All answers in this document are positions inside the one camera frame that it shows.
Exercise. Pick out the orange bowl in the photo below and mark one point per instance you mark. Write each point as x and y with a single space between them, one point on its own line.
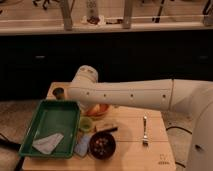
97 110

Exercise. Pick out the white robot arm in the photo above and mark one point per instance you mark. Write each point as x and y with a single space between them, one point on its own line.
193 97

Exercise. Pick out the dark bowl with nuts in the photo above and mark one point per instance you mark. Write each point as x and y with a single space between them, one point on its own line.
102 145

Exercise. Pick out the silver fork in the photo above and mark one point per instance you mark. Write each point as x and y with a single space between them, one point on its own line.
145 137

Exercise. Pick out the white cloth in tray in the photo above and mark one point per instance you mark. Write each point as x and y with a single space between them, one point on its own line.
48 144

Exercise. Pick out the wooden brush block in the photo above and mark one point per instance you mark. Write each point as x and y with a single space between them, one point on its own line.
106 127

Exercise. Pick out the light blue sponge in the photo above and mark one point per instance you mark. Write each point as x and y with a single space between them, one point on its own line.
82 146

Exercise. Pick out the small green cup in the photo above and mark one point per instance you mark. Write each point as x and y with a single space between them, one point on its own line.
85 124

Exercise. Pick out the green plastic tray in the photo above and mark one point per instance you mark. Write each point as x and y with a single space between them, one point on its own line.
52 117

